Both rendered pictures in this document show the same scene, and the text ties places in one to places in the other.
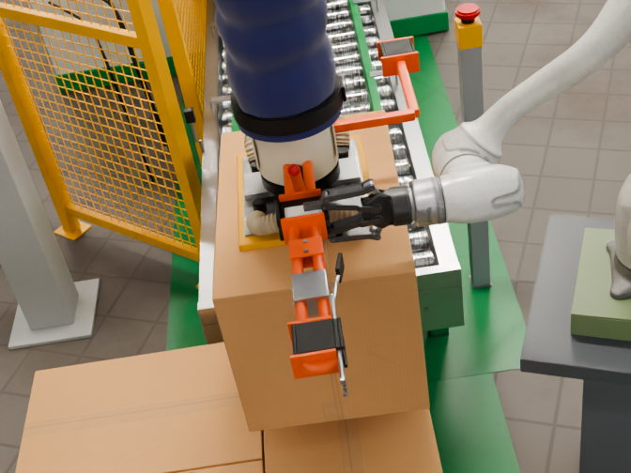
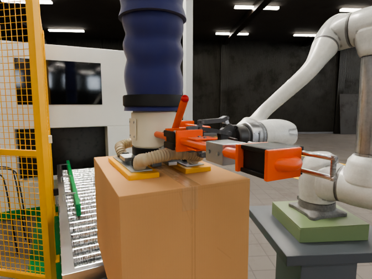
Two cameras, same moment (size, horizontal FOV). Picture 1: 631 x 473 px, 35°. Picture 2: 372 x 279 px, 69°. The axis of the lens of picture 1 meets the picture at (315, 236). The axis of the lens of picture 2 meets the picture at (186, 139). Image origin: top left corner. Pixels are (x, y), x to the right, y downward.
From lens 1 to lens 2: 1.37 m
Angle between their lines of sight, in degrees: 41
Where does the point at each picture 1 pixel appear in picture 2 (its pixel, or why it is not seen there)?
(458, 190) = (271, 123)
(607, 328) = (319, 234)
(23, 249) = not seen: outside the picture
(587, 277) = (292, 215)
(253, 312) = (148, 210)
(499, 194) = (290, 128)
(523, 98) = (276, 98)
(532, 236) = not seen: hidden behind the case
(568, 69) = (302, 76)
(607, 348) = (323, 246)
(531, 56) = not seen: hidden behind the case
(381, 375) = (223, 270)
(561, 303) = (282, 232)
